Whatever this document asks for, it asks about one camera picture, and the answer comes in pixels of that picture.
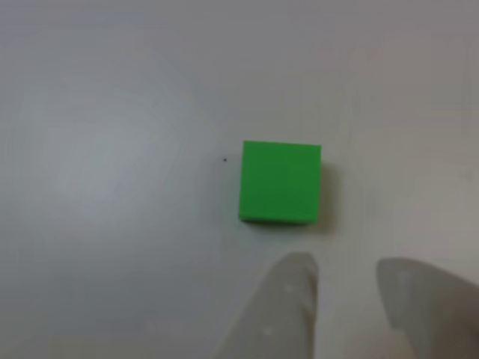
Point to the green cube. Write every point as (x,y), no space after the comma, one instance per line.
(280,181)

